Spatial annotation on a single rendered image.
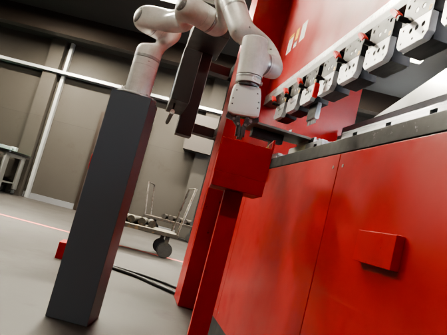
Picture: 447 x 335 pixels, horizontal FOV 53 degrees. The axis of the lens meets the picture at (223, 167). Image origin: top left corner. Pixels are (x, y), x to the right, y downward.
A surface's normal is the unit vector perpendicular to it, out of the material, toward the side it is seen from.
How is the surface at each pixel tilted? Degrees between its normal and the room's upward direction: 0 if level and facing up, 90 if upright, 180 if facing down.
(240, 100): 92
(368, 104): 90
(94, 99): 90
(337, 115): 90
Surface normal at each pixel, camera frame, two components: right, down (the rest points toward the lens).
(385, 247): -0.95, -0.26
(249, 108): 0.10, -0.03
